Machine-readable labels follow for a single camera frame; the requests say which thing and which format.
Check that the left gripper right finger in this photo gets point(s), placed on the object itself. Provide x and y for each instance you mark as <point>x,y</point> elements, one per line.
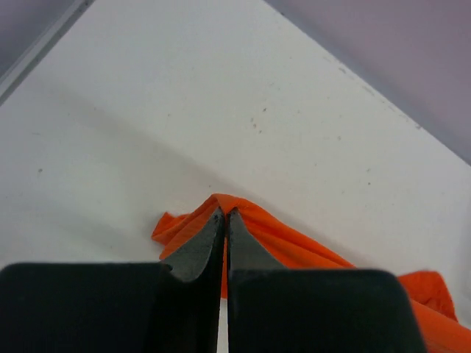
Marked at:
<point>272,308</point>

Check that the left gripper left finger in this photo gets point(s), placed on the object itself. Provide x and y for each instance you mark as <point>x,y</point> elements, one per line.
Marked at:
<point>166,306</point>

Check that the orange t shirt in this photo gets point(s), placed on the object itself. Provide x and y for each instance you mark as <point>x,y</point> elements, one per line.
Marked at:
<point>429,296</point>

